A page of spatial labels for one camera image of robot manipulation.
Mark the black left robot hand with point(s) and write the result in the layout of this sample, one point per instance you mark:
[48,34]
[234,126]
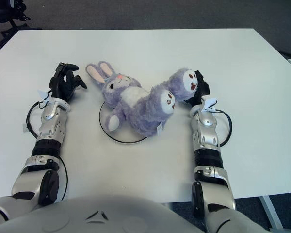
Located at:
[61,86]

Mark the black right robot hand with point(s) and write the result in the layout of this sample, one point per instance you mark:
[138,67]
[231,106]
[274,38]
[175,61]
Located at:
[203,88]

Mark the purple plush bunny doll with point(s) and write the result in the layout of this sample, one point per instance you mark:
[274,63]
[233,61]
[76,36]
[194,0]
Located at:
[143,109]

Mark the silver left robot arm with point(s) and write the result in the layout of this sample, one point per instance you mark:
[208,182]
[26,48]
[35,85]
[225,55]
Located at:
[49,126]

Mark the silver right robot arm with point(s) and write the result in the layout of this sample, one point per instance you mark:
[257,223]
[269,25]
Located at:
[206,136]

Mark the white plate with black rim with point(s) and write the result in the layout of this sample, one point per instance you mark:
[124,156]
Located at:
[126,138]

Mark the grey robot torso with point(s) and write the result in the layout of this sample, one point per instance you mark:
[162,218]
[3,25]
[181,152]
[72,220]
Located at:
[99,208]

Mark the grey metal table leg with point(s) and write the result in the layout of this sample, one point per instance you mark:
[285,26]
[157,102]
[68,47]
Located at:
[270,210]

